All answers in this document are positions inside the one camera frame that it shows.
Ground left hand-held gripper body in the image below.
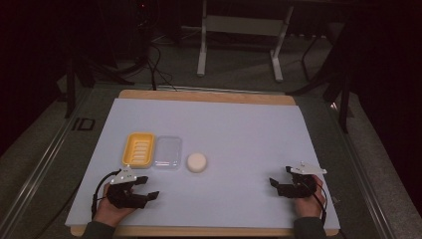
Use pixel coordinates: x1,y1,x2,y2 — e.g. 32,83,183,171
105,166,149,210

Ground black metal stand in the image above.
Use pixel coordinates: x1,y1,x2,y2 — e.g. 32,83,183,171
56,56,135,120
287,71,354,134

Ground yellow soap dish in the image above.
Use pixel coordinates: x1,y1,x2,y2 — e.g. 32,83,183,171
120,131,156,169

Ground person's left hand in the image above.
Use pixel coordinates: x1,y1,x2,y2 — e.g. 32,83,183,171
93,182,134,229

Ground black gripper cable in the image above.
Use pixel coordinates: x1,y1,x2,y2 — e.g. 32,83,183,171
300,178,329,227
91,168,122,220

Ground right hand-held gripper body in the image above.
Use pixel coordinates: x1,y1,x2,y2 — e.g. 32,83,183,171
278,161,328,199

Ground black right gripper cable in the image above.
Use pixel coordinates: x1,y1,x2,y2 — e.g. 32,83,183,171
300,178,329,227

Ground white metal stand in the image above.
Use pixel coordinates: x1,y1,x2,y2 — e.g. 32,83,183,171
196,0,295,84

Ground black floor cables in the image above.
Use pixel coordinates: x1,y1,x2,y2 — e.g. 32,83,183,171
115,43,178,93

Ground metal floor rail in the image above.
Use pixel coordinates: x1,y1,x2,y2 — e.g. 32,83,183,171
0,89,93,239
326,101,397,239

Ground person's right hand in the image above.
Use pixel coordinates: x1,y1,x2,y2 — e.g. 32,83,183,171
293,174,328,219

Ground white foam mat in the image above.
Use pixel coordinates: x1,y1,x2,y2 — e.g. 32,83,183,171
64,97,341,231

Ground clear plastic soap dish lid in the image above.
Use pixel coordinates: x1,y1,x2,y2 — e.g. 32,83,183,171
151,134,183,171

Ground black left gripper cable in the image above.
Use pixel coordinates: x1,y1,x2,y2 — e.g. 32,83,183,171
91,168,122,220

